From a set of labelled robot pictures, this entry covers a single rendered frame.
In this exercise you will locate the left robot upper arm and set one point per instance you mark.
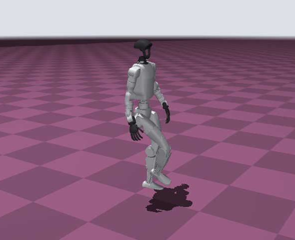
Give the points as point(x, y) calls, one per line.
point(156, 85)

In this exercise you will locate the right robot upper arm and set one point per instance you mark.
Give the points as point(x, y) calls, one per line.
point(133, 74)

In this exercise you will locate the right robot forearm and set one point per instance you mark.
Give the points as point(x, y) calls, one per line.
point(128, 107)

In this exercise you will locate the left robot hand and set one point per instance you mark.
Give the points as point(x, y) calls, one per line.
point(165, 106)

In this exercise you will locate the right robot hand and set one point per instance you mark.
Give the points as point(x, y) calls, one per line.
point(133, 129)

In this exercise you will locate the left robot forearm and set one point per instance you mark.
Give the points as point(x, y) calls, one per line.
point(160, 96)

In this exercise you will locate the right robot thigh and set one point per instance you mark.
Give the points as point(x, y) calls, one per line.
point(152, 131)

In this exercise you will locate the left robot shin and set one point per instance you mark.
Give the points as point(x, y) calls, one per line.
point(150, 164)

